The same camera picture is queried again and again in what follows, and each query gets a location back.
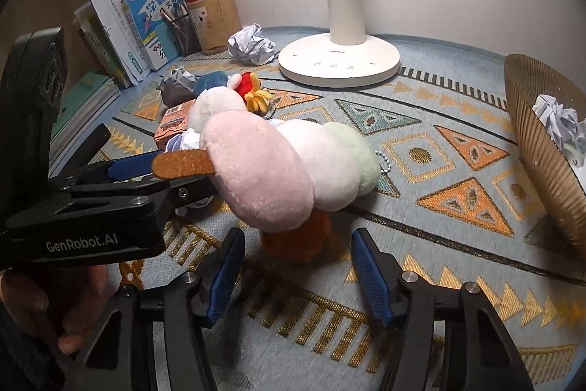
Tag orange cardboard box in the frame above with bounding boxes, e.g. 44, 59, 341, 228
154, 99, 195, 150

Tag pink white green dango plush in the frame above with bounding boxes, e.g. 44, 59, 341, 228
151, 118, 382, 235

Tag orange fruit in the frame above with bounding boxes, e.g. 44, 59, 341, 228
259, 209, 332, 264

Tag large paper sheet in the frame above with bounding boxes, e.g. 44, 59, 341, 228
165, 128, 201, 153

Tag person's left hand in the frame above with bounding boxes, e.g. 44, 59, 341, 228
1, 265, 115, 356

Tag teal notebook stack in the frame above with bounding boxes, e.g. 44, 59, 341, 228
49, 71, 120, 175

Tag grey crumpled paper ball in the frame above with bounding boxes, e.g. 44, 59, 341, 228
159, 66, 197, 108

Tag green upright books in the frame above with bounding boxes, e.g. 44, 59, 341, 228
74, 2, 132, 88

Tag white duck plush toy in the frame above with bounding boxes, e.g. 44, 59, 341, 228
187, 70, 273, 133

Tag blue cover study book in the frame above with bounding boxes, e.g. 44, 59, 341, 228
122, 0, 180, 70

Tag white tall booklet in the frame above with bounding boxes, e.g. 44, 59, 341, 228
90, 0, 151, 85

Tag black mesh pen holder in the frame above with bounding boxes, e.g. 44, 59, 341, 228
160, 8, 203, 56

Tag patterned blue woven mat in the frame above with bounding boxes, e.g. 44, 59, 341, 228
90, 26, 586, 391

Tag white crumpled paper by lamp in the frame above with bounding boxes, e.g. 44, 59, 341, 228
227, 24, 277, 66

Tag bamboo pen holder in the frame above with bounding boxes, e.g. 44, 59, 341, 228
188, 0, 242, 55

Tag white desk lamp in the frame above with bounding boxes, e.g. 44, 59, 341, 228
278, 0, 400, 89

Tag amber ribbed glass bowl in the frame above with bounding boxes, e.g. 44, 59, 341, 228
504, 54, 585, 256

